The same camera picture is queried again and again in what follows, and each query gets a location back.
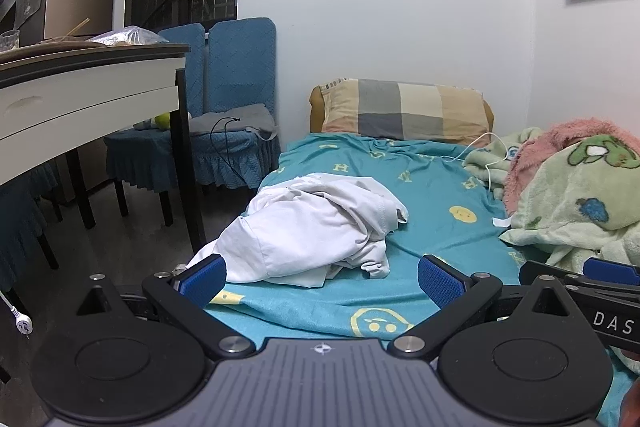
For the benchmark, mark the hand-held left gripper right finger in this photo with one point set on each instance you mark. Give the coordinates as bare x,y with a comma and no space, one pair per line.
440,282

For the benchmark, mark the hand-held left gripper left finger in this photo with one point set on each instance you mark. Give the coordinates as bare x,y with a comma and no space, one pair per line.
202,281

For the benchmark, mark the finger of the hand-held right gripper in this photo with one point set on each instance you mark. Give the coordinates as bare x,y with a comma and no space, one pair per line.
550,269
612,271

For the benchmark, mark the white shirt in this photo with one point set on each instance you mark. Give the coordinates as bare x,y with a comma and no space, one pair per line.
300,227

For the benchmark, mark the person's right forearm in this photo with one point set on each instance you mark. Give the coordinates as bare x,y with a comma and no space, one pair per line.
632,402

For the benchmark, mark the green fleece cartoon blanket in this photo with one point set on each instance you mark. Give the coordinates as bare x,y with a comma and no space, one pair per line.
565,197

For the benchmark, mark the teal printed bed sheet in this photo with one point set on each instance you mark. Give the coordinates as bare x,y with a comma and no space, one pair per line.
440,187

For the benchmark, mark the pink fluffy blanket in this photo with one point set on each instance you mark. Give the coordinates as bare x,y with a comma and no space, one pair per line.
575,129

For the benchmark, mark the yellow-green plush toy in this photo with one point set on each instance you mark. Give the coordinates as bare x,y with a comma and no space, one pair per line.
162,122

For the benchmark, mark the grey cloth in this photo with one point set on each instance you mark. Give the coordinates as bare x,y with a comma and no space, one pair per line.
235,119

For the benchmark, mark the plaid pillow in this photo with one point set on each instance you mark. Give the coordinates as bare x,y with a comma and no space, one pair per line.
400,112

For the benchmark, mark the white power plug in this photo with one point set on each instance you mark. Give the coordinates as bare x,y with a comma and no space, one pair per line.
22,326

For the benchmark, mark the tan pillow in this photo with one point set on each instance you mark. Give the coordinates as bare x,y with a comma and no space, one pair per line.
315,112

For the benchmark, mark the clear plastic bag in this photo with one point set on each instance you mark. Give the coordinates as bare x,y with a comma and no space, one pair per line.
130,36

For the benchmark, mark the wooden chopstick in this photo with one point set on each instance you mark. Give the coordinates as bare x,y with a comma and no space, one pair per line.
77,27

